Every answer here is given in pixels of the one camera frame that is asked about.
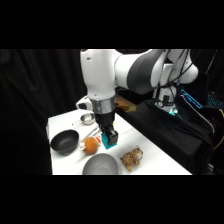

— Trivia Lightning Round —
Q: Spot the blue lit keyboard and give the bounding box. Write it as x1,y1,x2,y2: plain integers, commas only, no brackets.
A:
206,94,224,108

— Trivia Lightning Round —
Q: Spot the small steel measuring cup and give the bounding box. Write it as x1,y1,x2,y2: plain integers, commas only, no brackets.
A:
71,112,97,129

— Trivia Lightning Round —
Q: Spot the blue lit device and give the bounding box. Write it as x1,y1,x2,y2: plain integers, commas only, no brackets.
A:
180,88,203,110

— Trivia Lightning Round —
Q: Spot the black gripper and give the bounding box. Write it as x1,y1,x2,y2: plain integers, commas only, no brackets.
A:
95,112,120,146

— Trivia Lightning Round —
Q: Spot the orange brown round toy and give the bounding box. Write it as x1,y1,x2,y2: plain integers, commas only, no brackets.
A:
79,135,103,155

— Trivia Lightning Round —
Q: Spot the tan wrist mount piece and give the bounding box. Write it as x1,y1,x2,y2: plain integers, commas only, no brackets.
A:
115,95,138,113

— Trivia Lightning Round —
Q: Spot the black cloth covered stand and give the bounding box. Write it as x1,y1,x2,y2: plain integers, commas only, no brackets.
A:
116,98,215,176

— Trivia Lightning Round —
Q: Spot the grey bowl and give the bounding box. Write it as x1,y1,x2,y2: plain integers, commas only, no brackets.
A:
82,152,120,176

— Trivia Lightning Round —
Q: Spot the tiger plush toy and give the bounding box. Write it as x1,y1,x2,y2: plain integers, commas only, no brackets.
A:
120,145,145,173

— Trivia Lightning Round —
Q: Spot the black curtain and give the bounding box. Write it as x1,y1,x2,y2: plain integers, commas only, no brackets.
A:
0,49,224,176

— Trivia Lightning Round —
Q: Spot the yellow cable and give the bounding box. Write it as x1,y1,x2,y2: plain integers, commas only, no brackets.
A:
212,109,224,152

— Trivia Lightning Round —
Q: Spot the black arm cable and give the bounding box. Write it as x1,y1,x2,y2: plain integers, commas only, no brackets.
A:
153,49,195,101

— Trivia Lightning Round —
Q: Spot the black frying pan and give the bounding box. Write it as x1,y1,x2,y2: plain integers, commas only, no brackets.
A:
49,125,100,156

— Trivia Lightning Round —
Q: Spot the silver metal utensil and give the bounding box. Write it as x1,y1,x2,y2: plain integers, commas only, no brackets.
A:
89,128,102,138

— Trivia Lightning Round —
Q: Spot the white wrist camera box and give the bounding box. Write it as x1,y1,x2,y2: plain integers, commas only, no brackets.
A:
75,95,93,111

